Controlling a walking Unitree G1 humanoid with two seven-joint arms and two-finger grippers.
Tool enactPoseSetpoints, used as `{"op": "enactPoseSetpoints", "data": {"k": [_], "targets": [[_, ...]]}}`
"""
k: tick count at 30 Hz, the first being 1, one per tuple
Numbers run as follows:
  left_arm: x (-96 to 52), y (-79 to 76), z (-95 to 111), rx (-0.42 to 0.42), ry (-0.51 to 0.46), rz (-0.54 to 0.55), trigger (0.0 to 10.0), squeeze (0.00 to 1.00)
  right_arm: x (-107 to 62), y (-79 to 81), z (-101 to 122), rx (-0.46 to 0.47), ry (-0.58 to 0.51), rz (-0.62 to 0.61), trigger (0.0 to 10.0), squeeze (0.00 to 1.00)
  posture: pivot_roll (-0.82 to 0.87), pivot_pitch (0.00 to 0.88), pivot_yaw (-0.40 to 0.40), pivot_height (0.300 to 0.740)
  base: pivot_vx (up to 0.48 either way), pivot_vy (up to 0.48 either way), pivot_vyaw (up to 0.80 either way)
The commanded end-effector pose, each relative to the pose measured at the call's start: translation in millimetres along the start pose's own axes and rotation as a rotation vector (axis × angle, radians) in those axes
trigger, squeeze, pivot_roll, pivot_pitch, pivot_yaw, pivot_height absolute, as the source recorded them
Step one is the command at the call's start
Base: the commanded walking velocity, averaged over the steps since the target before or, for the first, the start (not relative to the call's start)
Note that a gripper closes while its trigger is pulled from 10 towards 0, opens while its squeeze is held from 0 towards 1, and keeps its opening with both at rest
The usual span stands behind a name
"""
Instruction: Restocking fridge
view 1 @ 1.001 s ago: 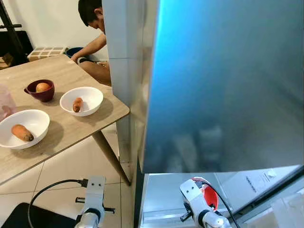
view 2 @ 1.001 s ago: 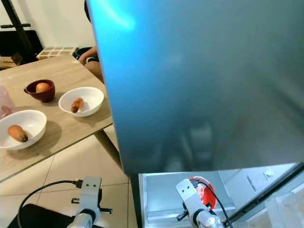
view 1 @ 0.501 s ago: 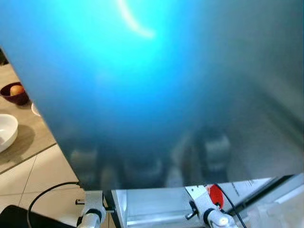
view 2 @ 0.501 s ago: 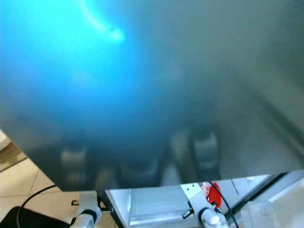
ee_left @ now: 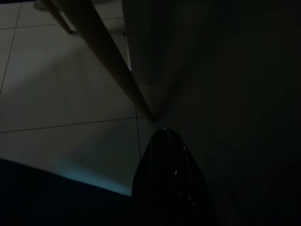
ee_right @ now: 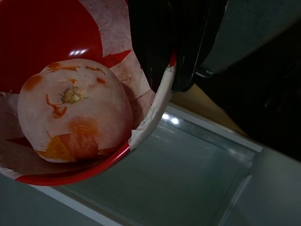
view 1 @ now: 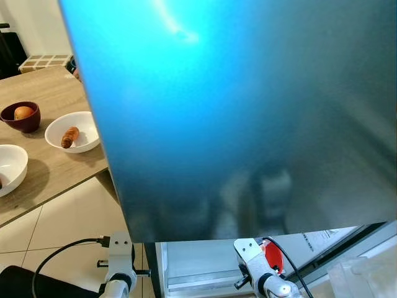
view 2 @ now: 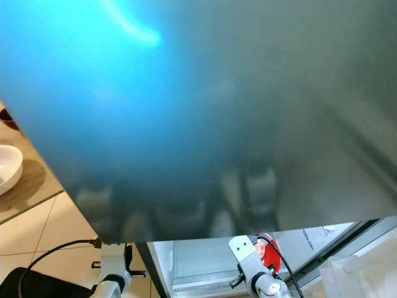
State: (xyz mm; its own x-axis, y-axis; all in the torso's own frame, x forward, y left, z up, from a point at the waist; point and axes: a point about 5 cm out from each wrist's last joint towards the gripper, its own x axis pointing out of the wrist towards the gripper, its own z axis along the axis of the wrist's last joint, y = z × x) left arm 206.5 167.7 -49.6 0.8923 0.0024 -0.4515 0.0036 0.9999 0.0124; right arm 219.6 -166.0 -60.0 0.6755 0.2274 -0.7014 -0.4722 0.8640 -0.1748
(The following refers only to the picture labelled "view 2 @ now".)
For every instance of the white oval bowl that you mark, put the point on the white oval bowl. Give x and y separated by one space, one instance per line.
9 164

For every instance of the steel fridge compartment door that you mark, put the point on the steel fridge compartment door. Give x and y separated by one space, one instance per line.
322 239

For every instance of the red bowl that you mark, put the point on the red bowl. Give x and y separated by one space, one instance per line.
272 257

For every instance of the pink food packet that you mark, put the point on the pink food packet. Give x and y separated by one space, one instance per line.
259 246

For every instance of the steel freezer door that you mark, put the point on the steel freezer door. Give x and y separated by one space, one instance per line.
223 112

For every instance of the light wooden table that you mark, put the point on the light wooden table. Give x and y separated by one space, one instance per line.
31 180

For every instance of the maroon cup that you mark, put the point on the maroon cup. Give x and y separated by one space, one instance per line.
7 118

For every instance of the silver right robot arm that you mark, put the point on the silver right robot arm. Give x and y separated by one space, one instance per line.
270 288

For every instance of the black floor mat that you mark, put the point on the black floor mat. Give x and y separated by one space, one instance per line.
43 287

